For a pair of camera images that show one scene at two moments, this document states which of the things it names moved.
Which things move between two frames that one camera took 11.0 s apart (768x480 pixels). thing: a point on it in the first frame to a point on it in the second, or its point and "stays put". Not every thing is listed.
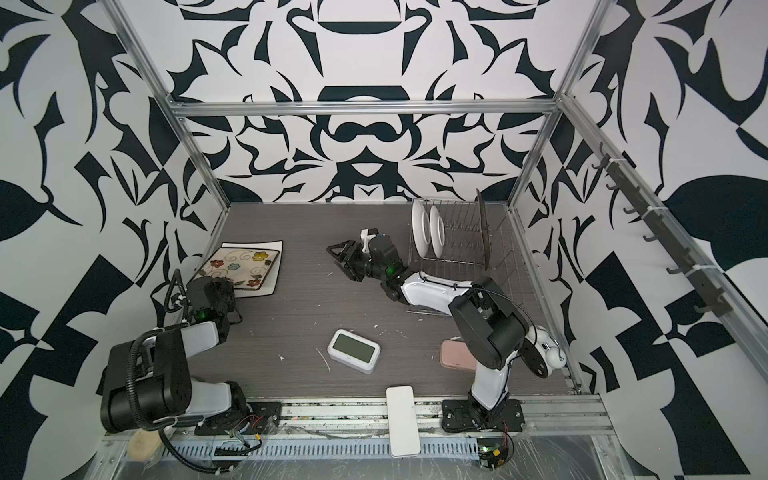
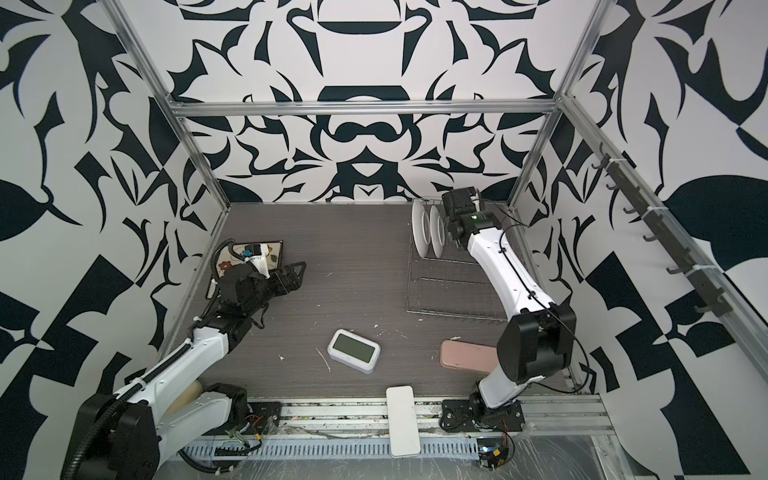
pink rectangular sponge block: [457, 355] stays put
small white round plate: [421, 228] stays put
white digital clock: [354, 351] stays put
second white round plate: [437, 230] stays put
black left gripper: [225, 285] to [293, 280]
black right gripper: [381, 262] to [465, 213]
